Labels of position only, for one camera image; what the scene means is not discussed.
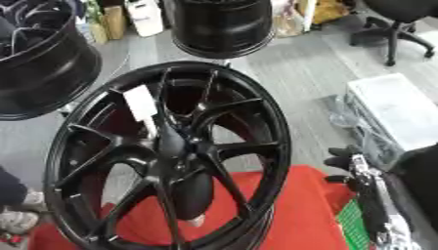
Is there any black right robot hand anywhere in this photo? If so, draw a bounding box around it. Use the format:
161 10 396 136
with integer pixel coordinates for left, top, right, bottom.
322 145 369 193

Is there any large black spoked wheel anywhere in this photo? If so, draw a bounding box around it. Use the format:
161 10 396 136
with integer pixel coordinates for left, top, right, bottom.
42 61 293 250

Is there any black wheel barrel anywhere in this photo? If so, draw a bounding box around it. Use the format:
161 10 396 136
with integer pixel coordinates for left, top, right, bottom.
169 0 278 61

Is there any black wheel rim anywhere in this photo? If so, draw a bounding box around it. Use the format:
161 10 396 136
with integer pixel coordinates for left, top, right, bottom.
0 0 105 122

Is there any clear plastic bag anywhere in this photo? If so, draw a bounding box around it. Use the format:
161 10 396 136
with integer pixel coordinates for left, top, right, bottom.
325 94 404 165

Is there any white plastic storage box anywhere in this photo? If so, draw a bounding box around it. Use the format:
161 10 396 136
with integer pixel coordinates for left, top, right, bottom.
343 72 438 152

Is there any black office chair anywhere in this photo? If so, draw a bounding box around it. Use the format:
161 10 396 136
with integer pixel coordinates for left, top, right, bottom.
347 0 438 67

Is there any yellow bag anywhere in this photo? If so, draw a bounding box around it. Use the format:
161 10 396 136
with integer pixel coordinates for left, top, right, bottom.
309 0 351 25

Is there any white carton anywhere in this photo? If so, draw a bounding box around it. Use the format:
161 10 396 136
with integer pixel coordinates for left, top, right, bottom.
124 0 168 38

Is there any tan cardboard box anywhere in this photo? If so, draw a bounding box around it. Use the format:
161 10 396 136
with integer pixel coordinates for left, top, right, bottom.
101 5 130 41

